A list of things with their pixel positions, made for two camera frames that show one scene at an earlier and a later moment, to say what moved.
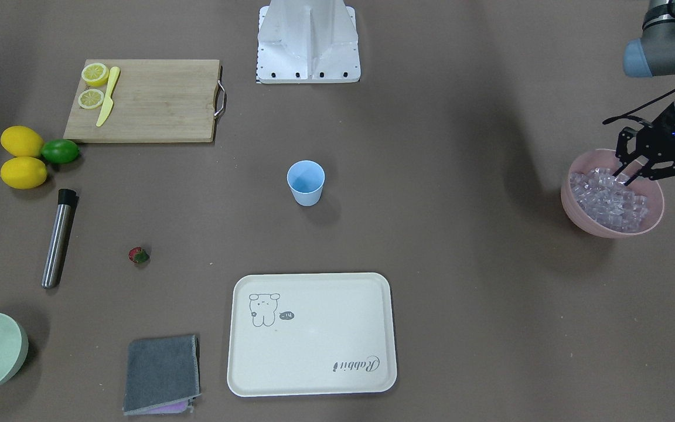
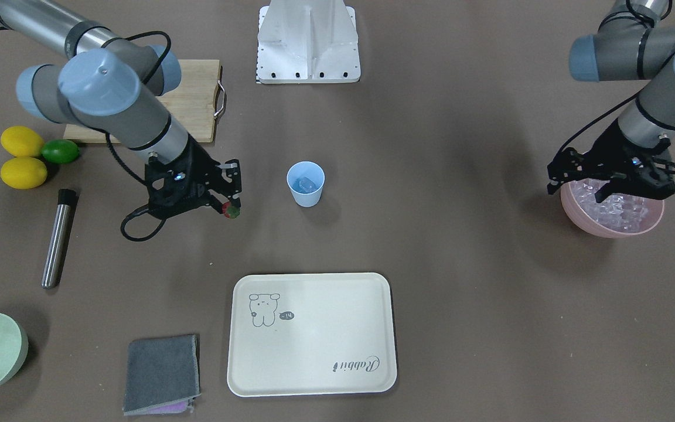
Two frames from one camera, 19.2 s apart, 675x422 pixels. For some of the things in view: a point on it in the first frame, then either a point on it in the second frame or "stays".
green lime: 60,151 stays
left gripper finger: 638,173 to 662,189
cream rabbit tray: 302,334 stays
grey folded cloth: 163,374 stays
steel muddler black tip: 66,198 stays
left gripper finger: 624,166 to 606,190
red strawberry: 138,255 to 229,211
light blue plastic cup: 306,179 stays
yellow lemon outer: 24,173 stays
